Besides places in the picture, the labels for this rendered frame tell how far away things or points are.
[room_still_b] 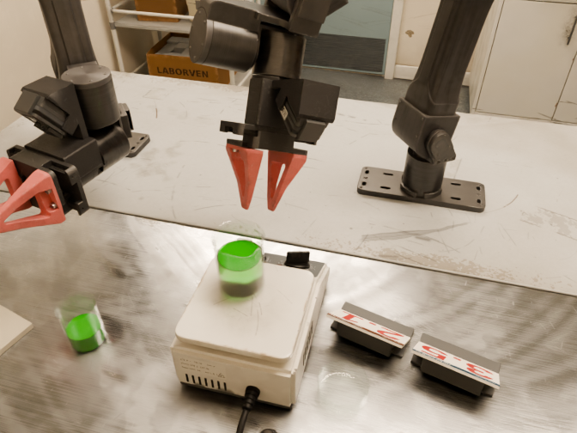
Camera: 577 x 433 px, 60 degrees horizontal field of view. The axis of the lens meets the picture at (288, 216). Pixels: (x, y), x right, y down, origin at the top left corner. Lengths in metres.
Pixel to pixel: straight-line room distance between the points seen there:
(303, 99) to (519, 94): 2.50
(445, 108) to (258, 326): 0.41
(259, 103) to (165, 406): 0.34
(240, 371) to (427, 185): 0.43
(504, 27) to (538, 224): 2.05
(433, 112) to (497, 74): 2.17
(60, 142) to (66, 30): 0.15
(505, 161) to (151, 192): 0.61
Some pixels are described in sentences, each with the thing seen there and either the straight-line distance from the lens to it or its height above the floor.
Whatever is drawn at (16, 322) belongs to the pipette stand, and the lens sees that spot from 0.69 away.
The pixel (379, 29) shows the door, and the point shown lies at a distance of 3.42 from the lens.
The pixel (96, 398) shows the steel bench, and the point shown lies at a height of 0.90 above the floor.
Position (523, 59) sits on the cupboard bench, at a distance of 2.88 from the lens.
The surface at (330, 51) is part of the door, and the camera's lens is 3.52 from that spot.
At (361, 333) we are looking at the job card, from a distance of 0.59.
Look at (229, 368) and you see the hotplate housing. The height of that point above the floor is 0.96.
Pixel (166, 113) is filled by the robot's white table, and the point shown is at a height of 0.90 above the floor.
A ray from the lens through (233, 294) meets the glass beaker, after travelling 0.52.
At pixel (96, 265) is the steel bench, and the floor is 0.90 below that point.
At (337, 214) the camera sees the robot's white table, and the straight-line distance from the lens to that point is 0.77.
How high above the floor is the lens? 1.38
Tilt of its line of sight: 39 degrees down
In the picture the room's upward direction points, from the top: straight up
